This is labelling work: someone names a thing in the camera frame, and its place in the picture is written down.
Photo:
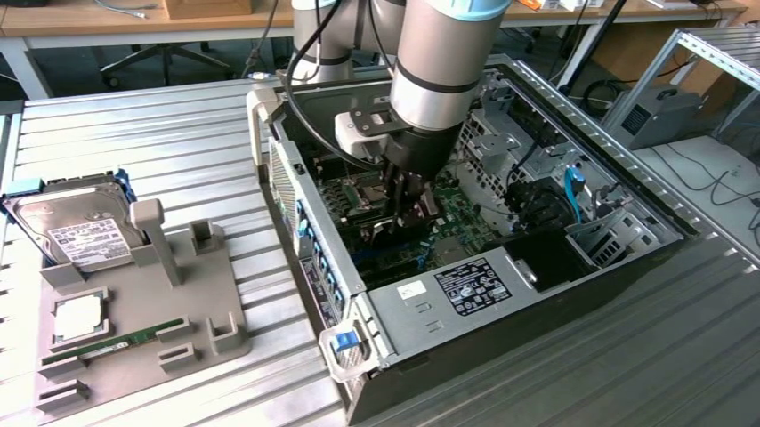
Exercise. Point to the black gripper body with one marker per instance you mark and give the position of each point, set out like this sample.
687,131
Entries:
418,151

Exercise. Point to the black graphics card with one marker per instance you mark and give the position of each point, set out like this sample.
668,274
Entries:
409,238

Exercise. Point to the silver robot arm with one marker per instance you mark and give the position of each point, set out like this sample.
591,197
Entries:
433,89

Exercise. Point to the CPU socket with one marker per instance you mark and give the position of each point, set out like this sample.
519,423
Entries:
368,193

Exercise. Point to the green motherboard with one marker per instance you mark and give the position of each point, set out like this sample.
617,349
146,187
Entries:
469,227

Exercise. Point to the silver chipset heatsink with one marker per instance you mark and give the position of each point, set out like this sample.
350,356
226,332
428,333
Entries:
452,251

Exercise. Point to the long black expansion slot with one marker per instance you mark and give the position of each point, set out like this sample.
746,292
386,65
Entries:
386,265
394,276

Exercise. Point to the silver perforated drive cage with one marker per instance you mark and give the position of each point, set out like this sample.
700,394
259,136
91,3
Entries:
505,147

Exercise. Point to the grey power supply unit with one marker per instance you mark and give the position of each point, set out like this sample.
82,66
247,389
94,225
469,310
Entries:
409,329

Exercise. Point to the silver disk bay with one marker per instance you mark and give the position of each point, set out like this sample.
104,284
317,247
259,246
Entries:
605,247

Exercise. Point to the blue case latch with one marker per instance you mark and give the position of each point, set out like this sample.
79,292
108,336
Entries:
344,342

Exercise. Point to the open black PC case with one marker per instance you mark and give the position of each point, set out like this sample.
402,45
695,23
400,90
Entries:
535,347

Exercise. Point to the black stand pole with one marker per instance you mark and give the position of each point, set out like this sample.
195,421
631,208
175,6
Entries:
592,44

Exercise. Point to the white carton box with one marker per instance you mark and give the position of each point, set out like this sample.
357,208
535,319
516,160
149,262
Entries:
573,4

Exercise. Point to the brown wooden panel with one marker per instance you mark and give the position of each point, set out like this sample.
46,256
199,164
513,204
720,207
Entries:
641,49

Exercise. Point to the black office chair base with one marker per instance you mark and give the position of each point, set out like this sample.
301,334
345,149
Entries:
166,55

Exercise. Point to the brown cardboard box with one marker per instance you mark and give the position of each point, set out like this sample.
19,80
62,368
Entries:
207,8

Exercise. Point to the grey parts rack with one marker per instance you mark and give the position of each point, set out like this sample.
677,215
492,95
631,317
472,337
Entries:
142,307

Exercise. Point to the silver hard disk drive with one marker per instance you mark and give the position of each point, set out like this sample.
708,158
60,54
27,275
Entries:
66,222
24,187

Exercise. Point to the green RAM stick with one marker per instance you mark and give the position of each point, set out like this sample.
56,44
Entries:
119,342

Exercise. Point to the silver CPU chip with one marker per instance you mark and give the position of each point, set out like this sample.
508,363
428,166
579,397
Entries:
80,318

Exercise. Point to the long wooden desk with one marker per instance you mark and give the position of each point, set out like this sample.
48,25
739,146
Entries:
71,22

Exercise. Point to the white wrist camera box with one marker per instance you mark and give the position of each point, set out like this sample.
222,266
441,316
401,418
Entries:
353,138

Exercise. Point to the aluminium frame shelf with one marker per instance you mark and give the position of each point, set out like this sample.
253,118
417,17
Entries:
722,46

